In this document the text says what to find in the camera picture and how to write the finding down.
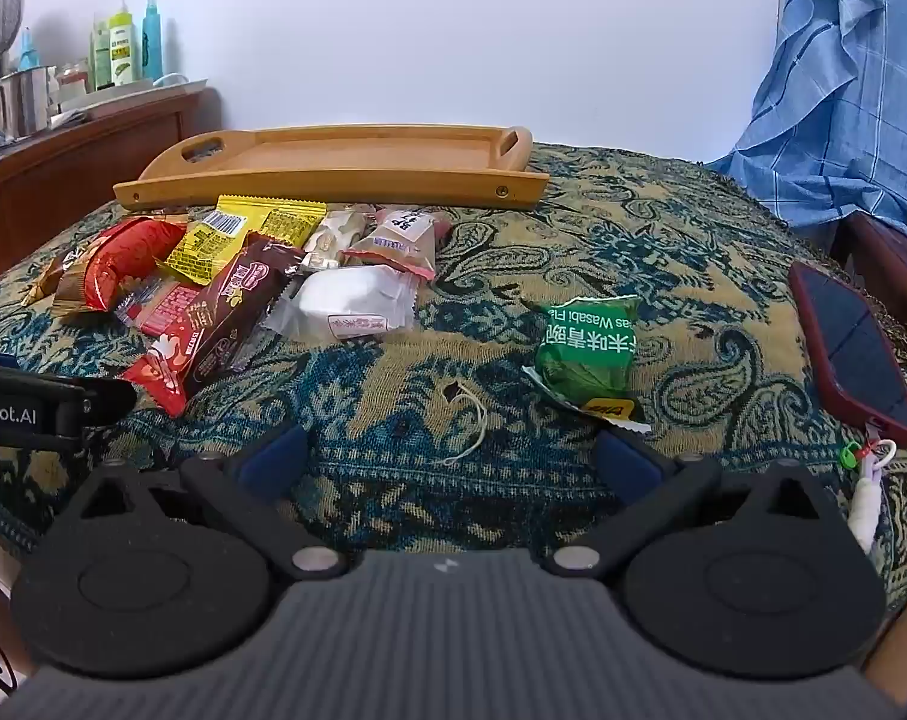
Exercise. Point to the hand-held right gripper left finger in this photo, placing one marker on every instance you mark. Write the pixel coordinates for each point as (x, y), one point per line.
(273, 461)

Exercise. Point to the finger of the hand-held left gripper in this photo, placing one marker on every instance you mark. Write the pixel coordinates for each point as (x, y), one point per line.
(104, 397)

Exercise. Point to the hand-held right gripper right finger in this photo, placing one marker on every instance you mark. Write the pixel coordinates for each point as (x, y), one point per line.
(632, 463)

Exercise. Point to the red pink-label packet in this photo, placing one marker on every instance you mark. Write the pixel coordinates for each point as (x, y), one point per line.
(164, 307)

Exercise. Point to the green pea snack packet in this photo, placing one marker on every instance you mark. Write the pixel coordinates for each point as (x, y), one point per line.
(588, 360)

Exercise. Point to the brown packet with black-white print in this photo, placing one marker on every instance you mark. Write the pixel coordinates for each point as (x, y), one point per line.
(44, 283)

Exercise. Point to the red and gold snack packet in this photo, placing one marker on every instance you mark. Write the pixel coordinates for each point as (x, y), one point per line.
(130, 255)

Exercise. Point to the dark brown chocolate bar packet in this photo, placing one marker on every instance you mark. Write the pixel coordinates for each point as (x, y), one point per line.
(232, 315)

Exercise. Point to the clear packet with white pastry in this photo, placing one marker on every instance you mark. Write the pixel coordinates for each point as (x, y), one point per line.
(341, 300)

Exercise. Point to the yellow snack packet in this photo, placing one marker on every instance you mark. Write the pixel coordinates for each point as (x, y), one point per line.
(258, 221)

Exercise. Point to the clear packet of cream biscuits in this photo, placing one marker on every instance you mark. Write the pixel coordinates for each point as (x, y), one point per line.
(337, 229)

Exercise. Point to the pink label bun packet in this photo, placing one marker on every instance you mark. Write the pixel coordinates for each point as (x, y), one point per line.
(397, 240)

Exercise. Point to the white thread loop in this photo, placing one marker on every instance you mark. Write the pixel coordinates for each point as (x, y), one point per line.
(483, 427)

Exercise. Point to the brown wooden cabinet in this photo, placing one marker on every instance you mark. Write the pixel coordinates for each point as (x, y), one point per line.
(85, 180)

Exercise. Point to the phone in red case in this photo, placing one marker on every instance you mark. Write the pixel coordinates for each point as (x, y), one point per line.
(851, 345)

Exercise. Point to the white papers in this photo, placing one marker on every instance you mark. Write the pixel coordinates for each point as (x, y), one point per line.
(67, 118)

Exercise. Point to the white rectangular tray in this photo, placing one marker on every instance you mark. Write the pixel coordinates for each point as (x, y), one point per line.
(123, 97)

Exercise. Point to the steel mug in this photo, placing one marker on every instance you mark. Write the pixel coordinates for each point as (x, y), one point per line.
(18, 105)

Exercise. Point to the dark wooden furniture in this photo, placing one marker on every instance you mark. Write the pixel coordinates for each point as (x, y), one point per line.
(881, 262)

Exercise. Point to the glass jar with red contents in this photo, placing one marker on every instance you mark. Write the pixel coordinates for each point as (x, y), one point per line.
(74, 79)

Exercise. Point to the light green bottle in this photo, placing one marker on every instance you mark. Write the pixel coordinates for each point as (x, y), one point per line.
(99, 52)

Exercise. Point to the white bottle with green label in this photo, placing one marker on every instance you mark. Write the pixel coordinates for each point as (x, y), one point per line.
(123, 52)

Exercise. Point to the small teal spray bottle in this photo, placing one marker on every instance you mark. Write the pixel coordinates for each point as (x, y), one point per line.
(29, 56)

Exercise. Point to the tall teal spray bottle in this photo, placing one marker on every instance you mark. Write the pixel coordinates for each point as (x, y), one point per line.
(151, 41)

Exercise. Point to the blue plaid shirt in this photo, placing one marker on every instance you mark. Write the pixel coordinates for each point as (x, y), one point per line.
(836, 90)

